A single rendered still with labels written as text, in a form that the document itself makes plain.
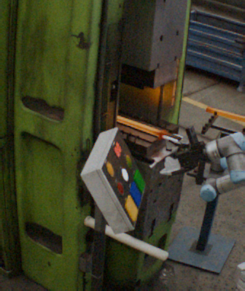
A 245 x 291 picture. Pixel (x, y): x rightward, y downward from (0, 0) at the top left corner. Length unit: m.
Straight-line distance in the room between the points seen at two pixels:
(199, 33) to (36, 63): 4.14
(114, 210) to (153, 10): 0.84
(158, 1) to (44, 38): 0.53
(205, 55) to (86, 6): 4.38
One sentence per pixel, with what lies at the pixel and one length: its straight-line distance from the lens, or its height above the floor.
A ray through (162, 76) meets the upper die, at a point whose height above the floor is 1.31.
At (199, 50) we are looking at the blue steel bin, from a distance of 6.32.
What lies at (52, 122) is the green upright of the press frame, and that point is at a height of 1.11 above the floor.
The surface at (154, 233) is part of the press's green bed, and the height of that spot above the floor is 0.43.
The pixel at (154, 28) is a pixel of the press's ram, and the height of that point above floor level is 1.56.
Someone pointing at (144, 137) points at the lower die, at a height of 0.99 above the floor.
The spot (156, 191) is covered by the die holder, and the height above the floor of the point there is 0.74.
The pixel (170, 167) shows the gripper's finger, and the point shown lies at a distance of 2.00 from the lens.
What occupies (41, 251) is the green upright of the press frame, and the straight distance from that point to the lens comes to 2.76.
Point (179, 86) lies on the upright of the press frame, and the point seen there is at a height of 1.09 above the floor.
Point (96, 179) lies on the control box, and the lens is 1.78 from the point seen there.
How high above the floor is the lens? 2.09
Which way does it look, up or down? 26 degrees down
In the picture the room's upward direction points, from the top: 5 degrees clockwise
